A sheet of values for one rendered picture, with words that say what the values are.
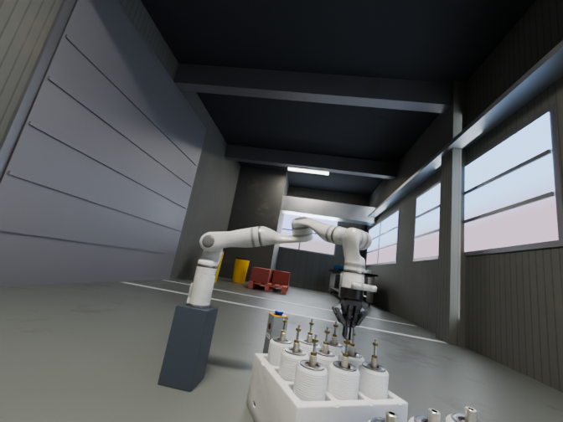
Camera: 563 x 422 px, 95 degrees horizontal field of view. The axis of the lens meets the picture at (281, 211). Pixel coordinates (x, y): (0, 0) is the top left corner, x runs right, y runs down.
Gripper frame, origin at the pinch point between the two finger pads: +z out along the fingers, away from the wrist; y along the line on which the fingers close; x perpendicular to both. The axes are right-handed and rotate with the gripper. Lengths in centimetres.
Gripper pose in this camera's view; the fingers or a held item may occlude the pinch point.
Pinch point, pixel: (348, 332)
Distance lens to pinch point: 95.8
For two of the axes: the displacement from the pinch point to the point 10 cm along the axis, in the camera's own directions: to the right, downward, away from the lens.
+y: -9.3, -2.2, -3.1
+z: -1.6, 9.6, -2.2
